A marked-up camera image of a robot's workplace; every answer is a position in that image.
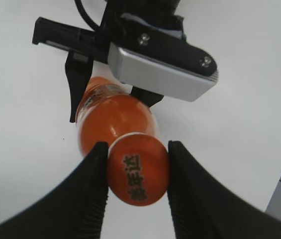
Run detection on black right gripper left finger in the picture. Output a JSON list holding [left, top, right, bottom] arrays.
[[0, 142, 108, 239]]

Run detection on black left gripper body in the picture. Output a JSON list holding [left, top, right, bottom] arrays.
[[32, 0, 120, 62]]

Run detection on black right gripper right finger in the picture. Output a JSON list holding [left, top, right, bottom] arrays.
[[167, 141, 281, 239]]

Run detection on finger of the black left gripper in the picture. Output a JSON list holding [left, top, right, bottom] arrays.
[[130, 86, 164, 108], [65, 51, 94, 123]]

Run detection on orange Mirinda soda bottle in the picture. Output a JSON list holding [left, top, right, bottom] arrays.
[[76, 77, 158, 156]]

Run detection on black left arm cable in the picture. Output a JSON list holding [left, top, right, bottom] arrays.
[[73, 0, 103, 32]]

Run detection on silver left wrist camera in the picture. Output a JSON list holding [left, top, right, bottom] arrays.
[[107, 13, 219, 102]]

